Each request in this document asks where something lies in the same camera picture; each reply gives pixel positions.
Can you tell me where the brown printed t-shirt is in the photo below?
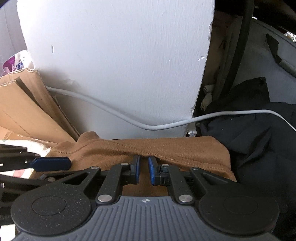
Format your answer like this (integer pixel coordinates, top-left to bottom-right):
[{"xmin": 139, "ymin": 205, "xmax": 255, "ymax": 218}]
[{"xmin": 47, "ymin": 132, "xmax": 236, "ymax": 197}]

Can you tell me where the flattened brown cardboard box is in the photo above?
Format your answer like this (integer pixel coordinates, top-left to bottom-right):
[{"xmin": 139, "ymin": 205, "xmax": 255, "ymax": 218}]
[{"xmin": 1, "ymin": 69, "xmax": 79, "ymax": 147}]

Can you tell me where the cream bear print blanket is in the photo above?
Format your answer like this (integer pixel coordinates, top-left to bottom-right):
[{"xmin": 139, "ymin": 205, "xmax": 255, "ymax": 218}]
[{"xmin": 0, "ymin": 138, "xmax": 52, "ymax": 241}]

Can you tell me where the purple white detergent bag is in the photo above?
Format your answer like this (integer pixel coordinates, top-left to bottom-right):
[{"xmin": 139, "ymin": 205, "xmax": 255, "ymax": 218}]
[{"xmin": 1, "ymin": 50, "xmax": 34, "ymax": 77}]

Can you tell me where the black folded garment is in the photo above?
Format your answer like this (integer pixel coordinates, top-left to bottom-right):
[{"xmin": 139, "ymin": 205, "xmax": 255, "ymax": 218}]
[{"xmin": 201, "ymin": 77, "xmax": 295, "ymax": 240}]

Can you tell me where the black suitcase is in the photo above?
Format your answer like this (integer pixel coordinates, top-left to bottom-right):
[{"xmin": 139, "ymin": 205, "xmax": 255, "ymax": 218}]
[{"xmin": 194, "ymin": 1, "xmax": 295, "ymax": 116}]

